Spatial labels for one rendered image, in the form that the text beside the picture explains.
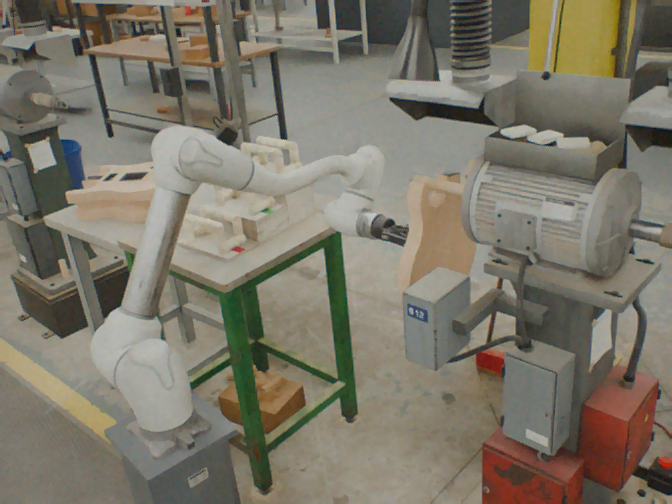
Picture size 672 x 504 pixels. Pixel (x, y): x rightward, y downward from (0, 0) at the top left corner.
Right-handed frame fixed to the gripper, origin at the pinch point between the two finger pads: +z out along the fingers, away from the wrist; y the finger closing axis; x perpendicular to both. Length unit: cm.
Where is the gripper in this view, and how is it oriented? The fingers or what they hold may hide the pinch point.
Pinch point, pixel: (433, 242)
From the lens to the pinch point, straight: 207.8
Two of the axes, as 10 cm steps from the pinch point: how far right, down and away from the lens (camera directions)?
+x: 0.3, -9.4, -3.4
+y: -6.7, 2.3, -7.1
